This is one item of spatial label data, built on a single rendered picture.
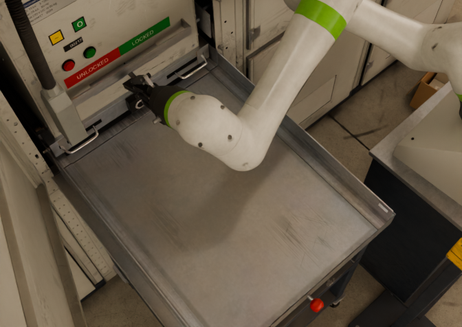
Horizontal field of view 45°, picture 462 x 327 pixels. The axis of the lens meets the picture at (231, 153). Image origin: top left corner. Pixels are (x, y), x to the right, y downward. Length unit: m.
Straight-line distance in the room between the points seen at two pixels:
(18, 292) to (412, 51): 1.14
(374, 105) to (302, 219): 1.36
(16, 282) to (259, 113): 0.58
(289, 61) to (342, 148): 1.38
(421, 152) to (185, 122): 0.73
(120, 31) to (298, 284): 0.76
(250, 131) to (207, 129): 0.12
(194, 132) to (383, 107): 1.71
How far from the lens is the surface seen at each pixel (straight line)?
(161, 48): 1.49
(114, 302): 2.30
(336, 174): 1.51
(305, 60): 1.23
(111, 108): 1.57
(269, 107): 1.21
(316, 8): 1.25
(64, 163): 1.59
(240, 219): 1.44
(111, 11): 1.37
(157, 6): 1.46
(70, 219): 1.80
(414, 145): 1.61
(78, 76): 1.44
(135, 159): 1.55
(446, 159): 1.56
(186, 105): 1.13
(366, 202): 1.48
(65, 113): 1.32
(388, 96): 2.77
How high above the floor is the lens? 2.17
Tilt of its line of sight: 59 degrees down
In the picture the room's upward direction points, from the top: 3 degrees counter-clockwise
